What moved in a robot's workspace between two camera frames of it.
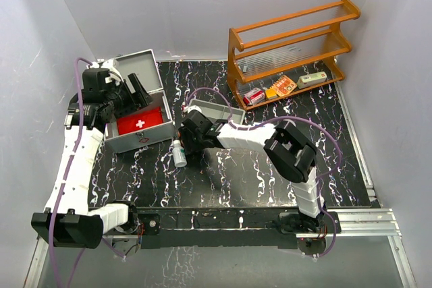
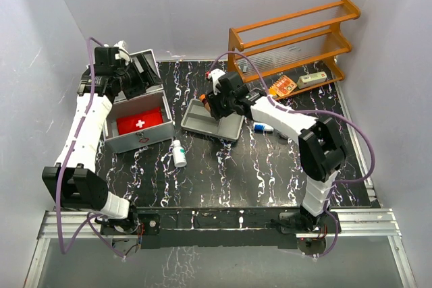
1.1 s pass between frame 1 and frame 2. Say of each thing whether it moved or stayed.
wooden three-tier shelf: stayed
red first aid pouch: stayed
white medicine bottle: stayed
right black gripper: moved
